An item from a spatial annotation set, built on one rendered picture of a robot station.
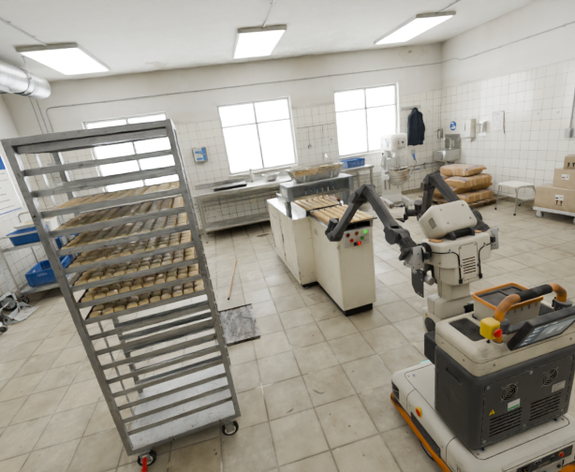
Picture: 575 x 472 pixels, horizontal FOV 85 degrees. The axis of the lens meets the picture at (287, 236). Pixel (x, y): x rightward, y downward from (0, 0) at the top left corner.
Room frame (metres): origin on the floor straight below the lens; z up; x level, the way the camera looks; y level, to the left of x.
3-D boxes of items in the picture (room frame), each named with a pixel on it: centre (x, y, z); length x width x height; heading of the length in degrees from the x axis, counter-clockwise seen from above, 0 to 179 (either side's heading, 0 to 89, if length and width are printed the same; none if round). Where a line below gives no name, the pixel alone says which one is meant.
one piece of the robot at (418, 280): (1.53, -0.79, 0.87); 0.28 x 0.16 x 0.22; 102
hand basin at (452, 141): (6.61, -3.57, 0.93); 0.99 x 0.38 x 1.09; 10
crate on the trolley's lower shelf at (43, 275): (4.30, 3.46, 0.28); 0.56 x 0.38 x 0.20; 18
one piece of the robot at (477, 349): (1.16, -0.87, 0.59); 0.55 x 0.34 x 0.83; 102
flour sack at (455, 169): (5.69, -3.32, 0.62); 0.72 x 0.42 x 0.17; 17
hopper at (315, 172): (3.36, -0.38, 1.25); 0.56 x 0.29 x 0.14; 103
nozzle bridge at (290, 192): (3.36, -0.38, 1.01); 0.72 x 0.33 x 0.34; 103
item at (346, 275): (2.87, -0.50, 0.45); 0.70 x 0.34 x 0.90; 13
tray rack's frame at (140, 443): (1.63, 0.80, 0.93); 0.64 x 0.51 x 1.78; 105
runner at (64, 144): (1.44, 0.75, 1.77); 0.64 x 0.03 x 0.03; 105
